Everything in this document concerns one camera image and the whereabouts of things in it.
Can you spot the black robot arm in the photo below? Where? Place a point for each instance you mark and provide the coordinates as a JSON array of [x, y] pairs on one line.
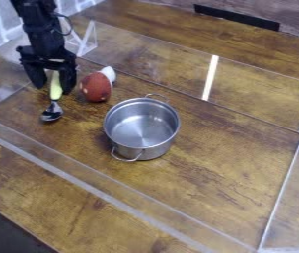
[[38, 19]]

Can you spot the green handled metal spoon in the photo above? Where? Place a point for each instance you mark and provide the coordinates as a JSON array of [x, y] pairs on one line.
[[53, 112]]

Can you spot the clear acrylic bracket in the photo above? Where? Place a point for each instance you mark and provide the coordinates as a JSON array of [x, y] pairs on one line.
[[80, 44]]

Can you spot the red toy mushroom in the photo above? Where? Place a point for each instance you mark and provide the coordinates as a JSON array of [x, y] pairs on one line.
[[96, 85]]

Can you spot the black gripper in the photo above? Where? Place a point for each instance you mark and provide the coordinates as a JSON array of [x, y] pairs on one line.
[[44, 51]]

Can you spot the black strip on table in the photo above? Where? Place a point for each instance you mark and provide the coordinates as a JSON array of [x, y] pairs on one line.
[[236, 17]]

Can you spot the small steel pot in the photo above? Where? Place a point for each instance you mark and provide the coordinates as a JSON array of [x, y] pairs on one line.
[[140, 126]]

